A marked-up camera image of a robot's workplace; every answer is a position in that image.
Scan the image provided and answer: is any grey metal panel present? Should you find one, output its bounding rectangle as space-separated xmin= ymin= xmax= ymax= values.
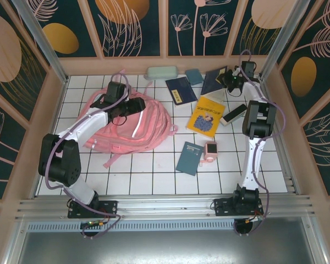
xmin=2 ymin=216 xmax=330 ymax=264

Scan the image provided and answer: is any small teal notebook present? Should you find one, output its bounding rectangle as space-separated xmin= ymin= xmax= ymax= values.
xmin=185 ymin=68 xmax=205 ymax=85

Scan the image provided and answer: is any aluminium mounting rail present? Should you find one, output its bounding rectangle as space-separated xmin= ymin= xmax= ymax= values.
xmin=15 ymin=194 xmax=317 ymax=221

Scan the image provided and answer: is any slotted grey cable duct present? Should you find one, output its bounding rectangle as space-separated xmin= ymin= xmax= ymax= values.
xmin=26 ymin=221 xmax=236 ymax=233

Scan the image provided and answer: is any black board eraser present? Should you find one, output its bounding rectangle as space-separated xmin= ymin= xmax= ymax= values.
xmin=219 ymin=103 xmax=247 ymax=127

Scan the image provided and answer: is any black electronics module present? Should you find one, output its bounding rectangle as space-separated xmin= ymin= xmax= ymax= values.
xmin=80 ymin=219 xmax=111 ymax=239
xmin=233 ymin=217 xmax=265 ymax=237

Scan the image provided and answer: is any aluminium frame post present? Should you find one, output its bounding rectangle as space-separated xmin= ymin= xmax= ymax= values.
xmin=258 ymin=0 xmax=311 ymax=80
xmin=10 ymin=0 xmax=70 ymax=85

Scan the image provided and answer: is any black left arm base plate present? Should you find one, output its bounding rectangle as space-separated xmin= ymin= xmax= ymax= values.
xmin=68 ymin=200 xmax=118 ymax=219

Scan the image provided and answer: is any pink backpack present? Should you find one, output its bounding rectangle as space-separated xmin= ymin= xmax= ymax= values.
xmin=76 ymin=70 xmax=177 ymax=169

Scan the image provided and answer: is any large teal notebook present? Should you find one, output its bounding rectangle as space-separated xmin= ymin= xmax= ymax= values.
xmin=175 ymin=141 xmax=205 ymax=177

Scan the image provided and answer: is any small pink cube toy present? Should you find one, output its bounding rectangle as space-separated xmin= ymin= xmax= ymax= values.
xmin=200 ymin=141 xmax=218 ymax=167

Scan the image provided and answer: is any thick navy book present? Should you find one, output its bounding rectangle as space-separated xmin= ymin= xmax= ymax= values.
xmin=200 ymin=65 xmax=228 ymax=102

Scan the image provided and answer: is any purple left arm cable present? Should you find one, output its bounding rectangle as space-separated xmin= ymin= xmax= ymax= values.
xmin=42 ymin=73 xmax=133 ymax=239

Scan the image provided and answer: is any mint green pencil case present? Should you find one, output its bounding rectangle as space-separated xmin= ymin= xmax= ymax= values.
xmin=146 ymin=65 xmax=178 ymax=81

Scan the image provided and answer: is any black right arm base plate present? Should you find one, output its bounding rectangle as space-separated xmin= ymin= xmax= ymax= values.
xmin=213 ymin=197 xmax=265 ymax=218

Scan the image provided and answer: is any aluminium side rail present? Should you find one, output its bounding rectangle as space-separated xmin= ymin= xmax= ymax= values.
xmin=257 ymin=75 xmax=302 ymax=195

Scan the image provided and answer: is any thin navy book yellow label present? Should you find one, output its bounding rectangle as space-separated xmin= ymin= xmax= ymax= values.
xmin=164 ymin=76 xmax=198 ymax=107

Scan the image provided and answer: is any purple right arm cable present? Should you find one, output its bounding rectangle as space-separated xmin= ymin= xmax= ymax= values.
xmin=230 ymin=49 xmax=288 ymax=237

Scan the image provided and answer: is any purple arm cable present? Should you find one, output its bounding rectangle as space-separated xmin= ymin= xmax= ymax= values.
xmin=42 ymin=73 xmax=133 ymax=239
xmin=230 ymin=49 xmax=288 ymax=237

